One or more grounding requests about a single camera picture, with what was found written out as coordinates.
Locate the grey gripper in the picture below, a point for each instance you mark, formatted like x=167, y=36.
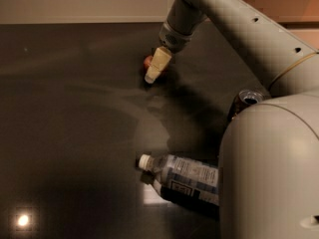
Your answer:
x=172, y=39

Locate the red apple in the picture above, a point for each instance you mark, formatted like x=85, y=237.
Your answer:
x=153, y=68

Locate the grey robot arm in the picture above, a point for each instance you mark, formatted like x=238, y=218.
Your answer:
x=269, y=154

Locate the brown drink can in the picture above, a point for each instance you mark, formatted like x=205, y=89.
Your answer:
x=243, y=100

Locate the clear plastic water bottle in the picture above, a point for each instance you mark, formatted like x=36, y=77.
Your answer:
x=189, y=177

